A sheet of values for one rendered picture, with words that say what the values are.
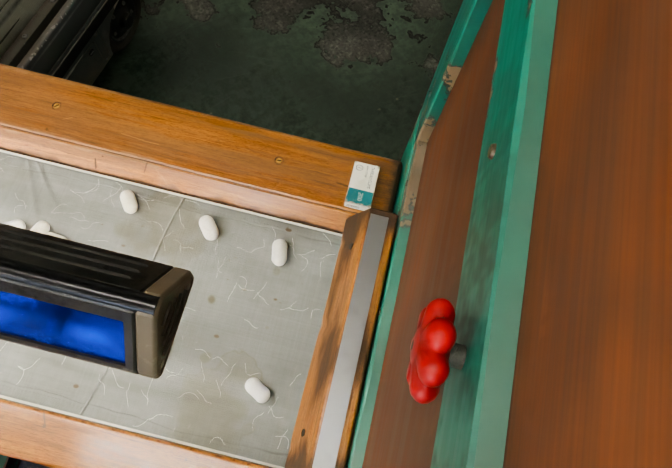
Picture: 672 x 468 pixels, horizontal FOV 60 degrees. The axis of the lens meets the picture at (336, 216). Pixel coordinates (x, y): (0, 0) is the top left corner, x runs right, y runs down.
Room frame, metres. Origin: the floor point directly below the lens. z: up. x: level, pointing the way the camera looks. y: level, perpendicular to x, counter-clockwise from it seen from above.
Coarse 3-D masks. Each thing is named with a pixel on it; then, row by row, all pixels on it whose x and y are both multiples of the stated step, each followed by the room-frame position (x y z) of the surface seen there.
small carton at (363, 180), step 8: (360, 168) 0.35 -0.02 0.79; (368, 168) 0.35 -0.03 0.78; (376, 168) 0.35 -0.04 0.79; (352, 176) 0.33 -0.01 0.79; (360, 176) 0.34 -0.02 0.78; (368, 176) 0.34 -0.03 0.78; (376, 176) 0.34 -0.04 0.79; (352, 184) 0.32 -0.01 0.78; (360, 184) 0.32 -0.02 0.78; (368, 184) 0.33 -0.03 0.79; (352, 192) 0.31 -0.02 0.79; (360, 192) 0.31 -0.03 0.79; (368, 192) 0.32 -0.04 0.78; (352, 200) 0.30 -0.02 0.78; (360, 200) 0.30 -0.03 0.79; (368, 200) 0.30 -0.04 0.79; (360, 208) 0.30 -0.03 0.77; (368, 208) 0.30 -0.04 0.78
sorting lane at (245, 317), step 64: (0, 192) 0.23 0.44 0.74; (64, 192) 0.25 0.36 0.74; (192, 256) 0.20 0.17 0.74; (256, 256) 0.21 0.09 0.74; (320, 256) 0.23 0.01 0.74; (192, 320) 0.12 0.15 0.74; (256, 320) 0.13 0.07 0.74; (320, 320) 0.15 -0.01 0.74; (0, 384) 0.00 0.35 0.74; (64, 384) 0.01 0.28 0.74; (128, 384) 0.03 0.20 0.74; (192, 384) 0.04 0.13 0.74; (256, 448) -0.02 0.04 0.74
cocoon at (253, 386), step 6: (252, 378) 0.06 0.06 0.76; (246, 384) 0.05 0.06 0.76; (252, 384) 0.05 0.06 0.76; (258, 384) 0.05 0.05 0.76; (246, 390) 0.05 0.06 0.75; (252, 390) 0.05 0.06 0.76; (258, 390) 0.05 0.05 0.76; (264, 390) 0.05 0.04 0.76; (252, 396) 0.04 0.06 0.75; (258, 396) 0.04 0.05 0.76; (264, 396) 0.04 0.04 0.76; (264, 402) 0.04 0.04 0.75
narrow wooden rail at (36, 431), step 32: (0, 416) -0.03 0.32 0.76; (32, 416) -0.03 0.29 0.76; (64, 416) -0.02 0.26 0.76; (0, 448) -0.07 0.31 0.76; (32, 448) -0.06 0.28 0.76; (64, 448) -0.05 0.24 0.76; (96, 448) -0.05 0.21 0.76; (128, 448) -0.04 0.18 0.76; (160, 448) -0.03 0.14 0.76; (192, 448) -0.03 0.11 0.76
